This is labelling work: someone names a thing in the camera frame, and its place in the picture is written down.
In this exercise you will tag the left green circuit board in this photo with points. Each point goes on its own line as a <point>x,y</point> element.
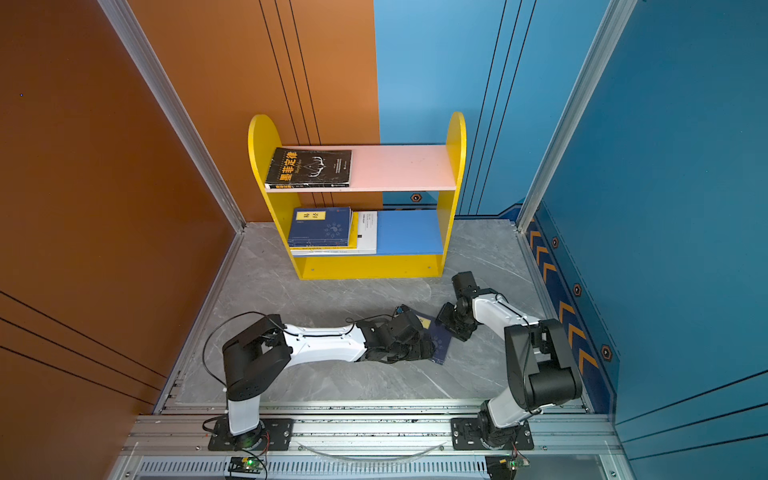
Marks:
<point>246,467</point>

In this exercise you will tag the left aluminium corner post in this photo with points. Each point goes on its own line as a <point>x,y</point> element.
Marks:
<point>125,24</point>

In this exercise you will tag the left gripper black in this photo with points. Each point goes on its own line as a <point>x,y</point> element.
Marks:
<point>419,352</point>

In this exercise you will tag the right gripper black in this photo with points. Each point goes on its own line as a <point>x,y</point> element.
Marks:
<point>443,316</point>

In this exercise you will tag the green circuit board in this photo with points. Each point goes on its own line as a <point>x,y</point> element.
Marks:
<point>246,467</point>
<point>504,467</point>

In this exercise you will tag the navy book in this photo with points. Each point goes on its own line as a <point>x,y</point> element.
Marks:
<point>441,337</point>
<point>321,227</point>

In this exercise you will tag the right aluminium corner post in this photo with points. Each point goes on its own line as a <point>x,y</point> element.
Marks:
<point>610,30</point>

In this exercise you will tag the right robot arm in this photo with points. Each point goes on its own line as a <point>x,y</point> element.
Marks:
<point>540,367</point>

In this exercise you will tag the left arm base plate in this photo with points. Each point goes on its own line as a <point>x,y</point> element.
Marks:
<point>270,435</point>

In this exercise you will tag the aluminium frame rail front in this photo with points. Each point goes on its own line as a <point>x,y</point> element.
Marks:
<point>374,440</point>

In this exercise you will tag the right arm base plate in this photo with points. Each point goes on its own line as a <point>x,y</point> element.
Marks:
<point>480,434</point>

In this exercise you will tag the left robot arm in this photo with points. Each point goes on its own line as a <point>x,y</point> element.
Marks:
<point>255,358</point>

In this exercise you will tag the white La Dame book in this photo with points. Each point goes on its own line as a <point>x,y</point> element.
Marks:
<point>362,241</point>

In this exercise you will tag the black book orange title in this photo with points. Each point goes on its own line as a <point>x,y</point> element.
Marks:
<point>297,168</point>

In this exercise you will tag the right green circuit board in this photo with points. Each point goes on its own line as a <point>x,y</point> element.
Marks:
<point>504,467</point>

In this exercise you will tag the aluminium corner post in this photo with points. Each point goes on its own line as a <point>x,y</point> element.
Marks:
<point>125,24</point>
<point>610,30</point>

